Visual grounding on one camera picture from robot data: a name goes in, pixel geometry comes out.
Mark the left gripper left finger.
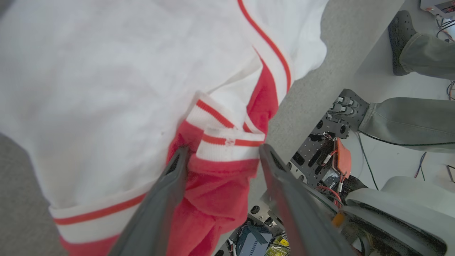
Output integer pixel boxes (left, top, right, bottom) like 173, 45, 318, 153
108, 145, 191, 256

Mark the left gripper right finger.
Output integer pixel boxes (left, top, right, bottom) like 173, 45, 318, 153
259, 143, 356, 256

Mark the red and white shirt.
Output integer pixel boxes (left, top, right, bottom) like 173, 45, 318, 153
0, 0, 329, 256

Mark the yellow labelled component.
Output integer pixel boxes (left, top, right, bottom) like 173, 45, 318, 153
265, 235, 291, 256

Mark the blue-grey power box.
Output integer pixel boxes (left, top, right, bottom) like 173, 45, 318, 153
236, 224, 273, 256

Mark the orange battery pack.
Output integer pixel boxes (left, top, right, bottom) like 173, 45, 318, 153
333, 138, 352, 180

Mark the white grey robot torso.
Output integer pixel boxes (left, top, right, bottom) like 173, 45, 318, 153
341, 176, 455, 256

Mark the grey-green trouser leg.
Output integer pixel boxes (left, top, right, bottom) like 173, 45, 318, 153
358, 98, 455, 154
399, 33, 455, 80

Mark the black shoe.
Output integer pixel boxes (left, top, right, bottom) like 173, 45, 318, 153
387, 10, 418, 76

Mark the grey electronic device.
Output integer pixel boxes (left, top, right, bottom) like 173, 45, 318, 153
420, 0, 455, 19

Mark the black floor cable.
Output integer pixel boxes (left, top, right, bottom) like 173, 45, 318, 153
357, 131, 455, 191

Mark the purple floor cable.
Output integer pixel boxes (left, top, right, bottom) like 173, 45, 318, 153
414, 152, 427, 181

